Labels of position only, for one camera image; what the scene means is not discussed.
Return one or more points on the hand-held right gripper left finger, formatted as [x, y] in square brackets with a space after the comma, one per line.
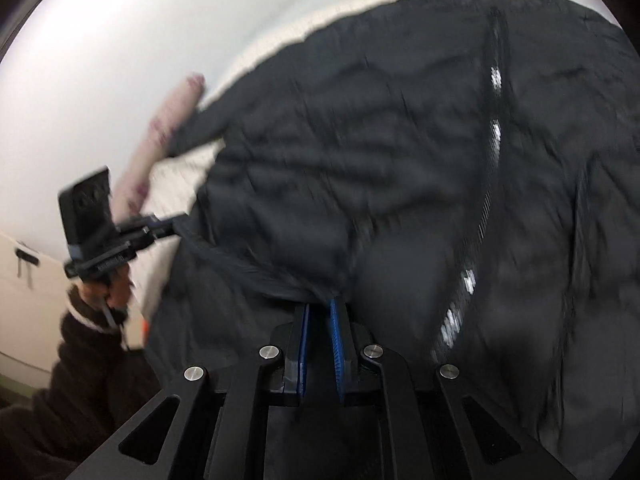
[302, 355]

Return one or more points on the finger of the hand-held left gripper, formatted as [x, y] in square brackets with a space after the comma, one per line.
[160, 221]
[152, 241]

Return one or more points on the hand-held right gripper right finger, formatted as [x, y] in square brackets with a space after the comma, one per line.
[339, 355]

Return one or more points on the black jacket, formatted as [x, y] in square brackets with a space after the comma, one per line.
[350, 160]

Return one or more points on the person's left forearm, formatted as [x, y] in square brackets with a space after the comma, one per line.
[65, 390]

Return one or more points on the person's left hand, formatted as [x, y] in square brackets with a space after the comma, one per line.
[107, 295]

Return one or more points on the floral bed sheet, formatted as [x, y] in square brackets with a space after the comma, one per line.
[165, 125]

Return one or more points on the black wall fixture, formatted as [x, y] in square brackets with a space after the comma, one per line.
[26, 255]

